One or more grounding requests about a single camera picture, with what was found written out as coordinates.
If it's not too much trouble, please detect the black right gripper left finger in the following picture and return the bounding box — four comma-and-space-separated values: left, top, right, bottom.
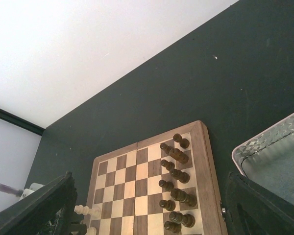
0, 172, 77, 235

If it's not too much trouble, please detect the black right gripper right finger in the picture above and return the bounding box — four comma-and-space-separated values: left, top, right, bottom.
224, 172, 294, 235

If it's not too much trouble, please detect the white chess queen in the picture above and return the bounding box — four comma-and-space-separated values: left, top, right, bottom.
80, 220, 97, 235

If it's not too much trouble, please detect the dark chess king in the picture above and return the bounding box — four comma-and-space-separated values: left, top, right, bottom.
169, 211, 196, 228

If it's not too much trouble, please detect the dark chess bishop far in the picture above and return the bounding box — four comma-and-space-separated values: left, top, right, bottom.
170, 168, 190, 184

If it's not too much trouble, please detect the dark chess queen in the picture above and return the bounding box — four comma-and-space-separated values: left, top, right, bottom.
171, 188, 197, 207

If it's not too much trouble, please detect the dark chess pawn five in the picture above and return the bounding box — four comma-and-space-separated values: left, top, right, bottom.
164, 221, 181, 234

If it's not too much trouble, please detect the dark chess pawn four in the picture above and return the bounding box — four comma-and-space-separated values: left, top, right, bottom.
159, 199, 175, 212

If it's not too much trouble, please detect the wooden chess board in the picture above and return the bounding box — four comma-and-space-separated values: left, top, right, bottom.
84, 120, 227, 235

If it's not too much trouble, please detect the dark chess pawn three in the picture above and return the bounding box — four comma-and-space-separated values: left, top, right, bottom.
158, 180, 174, 191

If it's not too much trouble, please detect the dark chess knight far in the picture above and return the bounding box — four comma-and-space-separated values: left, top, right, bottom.
169, 148, 189, 164

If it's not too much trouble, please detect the dark chess pawn two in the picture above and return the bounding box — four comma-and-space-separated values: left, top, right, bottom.
160, 159, 175, 171

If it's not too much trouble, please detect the dark chess rook far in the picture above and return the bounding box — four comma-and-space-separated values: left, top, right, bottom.
173, 133, 190, 149

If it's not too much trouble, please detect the dark chess pawn one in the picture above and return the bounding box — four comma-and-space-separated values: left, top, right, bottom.
160, 142, 173, 155

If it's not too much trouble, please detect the clear plastic tray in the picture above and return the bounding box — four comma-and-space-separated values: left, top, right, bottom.
232, 113, 294, 205

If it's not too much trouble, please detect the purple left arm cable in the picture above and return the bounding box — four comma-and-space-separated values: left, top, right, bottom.
0, 180, 24, 196

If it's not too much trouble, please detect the black frame post left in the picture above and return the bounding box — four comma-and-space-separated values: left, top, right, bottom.
0, 109, 45, 136

